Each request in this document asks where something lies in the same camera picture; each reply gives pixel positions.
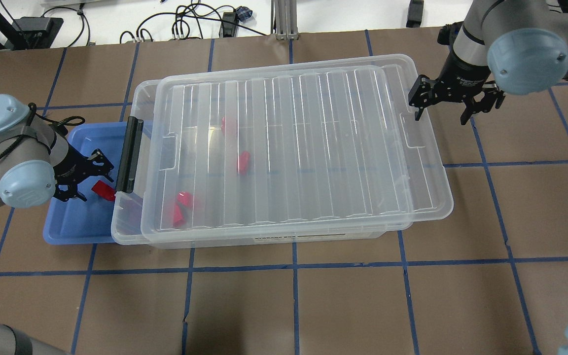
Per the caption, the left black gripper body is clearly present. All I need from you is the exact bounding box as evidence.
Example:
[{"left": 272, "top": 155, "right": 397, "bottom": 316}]
[{"left": 53, "top": 149, "right": 114, "bottom": 202}]

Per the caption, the black cable bundle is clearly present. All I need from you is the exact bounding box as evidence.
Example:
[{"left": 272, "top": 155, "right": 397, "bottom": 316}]
[{"left": 119, "top": 2, "right": 267, "bottom": 45}]

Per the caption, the clear plastic box lid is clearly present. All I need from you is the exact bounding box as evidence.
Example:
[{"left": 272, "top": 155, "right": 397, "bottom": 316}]
[{"left": 141, "top": 54, "right": 454, "bottom": 248}]

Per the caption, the black device box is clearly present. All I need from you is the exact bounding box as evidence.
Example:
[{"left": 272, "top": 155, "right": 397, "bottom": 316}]
[{"left": 12, "top": 16, "right": 65, "bottom": 49}]

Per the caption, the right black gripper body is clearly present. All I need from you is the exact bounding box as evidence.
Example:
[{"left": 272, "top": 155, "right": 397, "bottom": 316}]
[{"left": 408, "top": 74, "right": 505, "bottom": 110}]

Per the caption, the red block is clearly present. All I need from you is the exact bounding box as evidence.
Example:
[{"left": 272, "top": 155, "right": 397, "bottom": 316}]
[
  {"left": 237, "top": 151, "right": 251, "bottom": 176},
  {"left": 92, "top": 180, "right": 116, "bottom": 202},
  {"left": 221, "top": 116, "right": 238, "bottom": 138},
  {"left": 172, "top": 205, "right": 186, "bottom": 229},
  {"left": 176, "top": 191, "right": 194, "bottom": 209}
]

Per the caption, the clear plastic storage box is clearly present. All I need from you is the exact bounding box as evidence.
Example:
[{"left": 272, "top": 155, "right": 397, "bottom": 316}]
[{"left": 111, "top": 73, "right": 415, "bottom": 249}]

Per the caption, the aluminium frame post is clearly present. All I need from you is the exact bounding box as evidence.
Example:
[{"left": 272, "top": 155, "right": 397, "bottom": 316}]
[{"left": 271, "top": 0, "right": 299, "bottom": 41}]

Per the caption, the black box latch handle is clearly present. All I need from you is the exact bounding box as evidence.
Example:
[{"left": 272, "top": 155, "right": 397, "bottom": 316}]
[{"left": 115, "top": 115, "right": 143, "bottom": 193}]

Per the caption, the blue plastic tray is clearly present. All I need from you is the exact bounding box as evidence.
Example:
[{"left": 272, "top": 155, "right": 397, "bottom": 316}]
[{"left": 43, "top": 123, "right": 143, "bottom": 245}]

